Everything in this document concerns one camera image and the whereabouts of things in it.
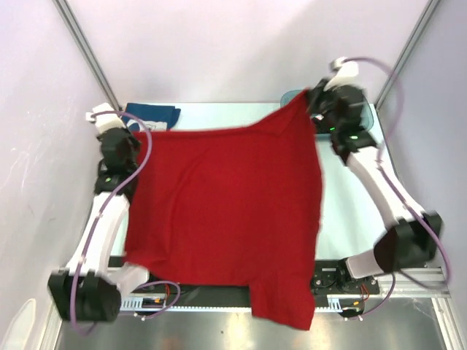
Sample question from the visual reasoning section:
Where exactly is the red t shirt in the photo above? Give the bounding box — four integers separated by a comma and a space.
125, 92, 323, 330

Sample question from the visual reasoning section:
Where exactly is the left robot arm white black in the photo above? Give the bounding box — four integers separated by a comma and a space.
47, 128, 161, 322

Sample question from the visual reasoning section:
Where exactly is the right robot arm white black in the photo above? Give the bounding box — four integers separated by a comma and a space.
305, 79, 443, 292

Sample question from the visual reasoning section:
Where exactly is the teal plastic bin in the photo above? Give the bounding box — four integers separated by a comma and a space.
279, 90, 374, 139

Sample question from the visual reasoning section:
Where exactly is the folded blue printed t shirt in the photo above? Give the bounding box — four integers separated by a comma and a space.
125, 103, 181, 131

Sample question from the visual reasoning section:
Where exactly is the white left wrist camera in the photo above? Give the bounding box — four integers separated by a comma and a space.
85, 103, 125, 136

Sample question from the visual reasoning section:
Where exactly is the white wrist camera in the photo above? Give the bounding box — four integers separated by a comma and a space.
85, 103, 125, 136
324, 57, 359, 91

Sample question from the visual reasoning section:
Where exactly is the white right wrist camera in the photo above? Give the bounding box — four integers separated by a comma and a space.
324, 57, 359, 91

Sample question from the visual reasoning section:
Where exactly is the right aluminium frame post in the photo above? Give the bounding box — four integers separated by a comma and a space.
374, 0, 441, 110

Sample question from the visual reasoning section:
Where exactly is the aluminium frame post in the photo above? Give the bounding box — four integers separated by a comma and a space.
374, 0, 441, 110
52, 0, 122, 110

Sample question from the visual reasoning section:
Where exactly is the left aluminium frame post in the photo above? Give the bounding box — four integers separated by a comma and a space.
52, 0, 122, 110

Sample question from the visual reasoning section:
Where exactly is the white slotted cable duct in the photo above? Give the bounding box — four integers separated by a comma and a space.
120, 295, 363, 314

